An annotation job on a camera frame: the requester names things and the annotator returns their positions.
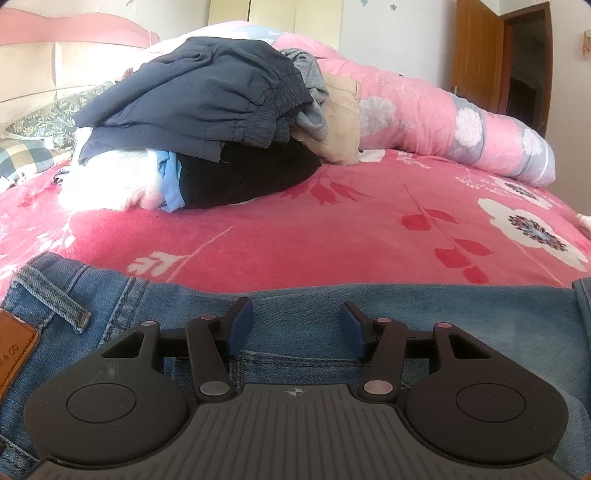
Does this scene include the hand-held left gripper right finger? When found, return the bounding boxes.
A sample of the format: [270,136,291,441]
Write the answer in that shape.
[340,301,494,401]

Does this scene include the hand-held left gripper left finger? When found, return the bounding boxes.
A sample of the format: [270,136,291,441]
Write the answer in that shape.
[102,296,254,401]

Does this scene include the blue denim jeans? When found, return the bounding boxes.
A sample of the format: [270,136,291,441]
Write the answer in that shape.
[0,251,591,467]

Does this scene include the black garment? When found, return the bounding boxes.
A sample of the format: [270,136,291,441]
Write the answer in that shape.
[178,141,322,209]

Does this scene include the light blue garment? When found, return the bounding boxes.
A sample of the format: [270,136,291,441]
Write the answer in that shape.
[157,150,186,213]

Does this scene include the white fuzzy garment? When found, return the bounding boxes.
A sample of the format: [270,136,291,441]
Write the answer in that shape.
[60,148,167,212]

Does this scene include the beige pants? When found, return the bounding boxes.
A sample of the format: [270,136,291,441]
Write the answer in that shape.
[291,71,362,167]

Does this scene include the grey garment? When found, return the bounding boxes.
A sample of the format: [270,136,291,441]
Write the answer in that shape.
[279,47,331,141]

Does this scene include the pink floral rolled quilt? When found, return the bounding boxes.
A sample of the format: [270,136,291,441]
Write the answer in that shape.
[152,21,557,188]

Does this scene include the dark navy pants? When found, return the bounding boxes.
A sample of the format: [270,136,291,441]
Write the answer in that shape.
[74,36,315,163]

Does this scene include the plaid pillow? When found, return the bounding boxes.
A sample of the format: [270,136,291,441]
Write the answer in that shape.
[0,136,70,185]

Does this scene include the green floral pillow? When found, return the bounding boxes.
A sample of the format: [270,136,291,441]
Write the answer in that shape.
[4,80,116,151]

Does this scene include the brown wooden door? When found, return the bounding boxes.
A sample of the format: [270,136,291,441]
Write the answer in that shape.
[450,0,505,112]

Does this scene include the cream wardrobe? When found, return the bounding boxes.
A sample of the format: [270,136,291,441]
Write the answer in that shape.
[209,0,345,51]

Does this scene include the pink and beige headboard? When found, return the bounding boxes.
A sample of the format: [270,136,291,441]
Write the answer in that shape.
[0,8,160,125]

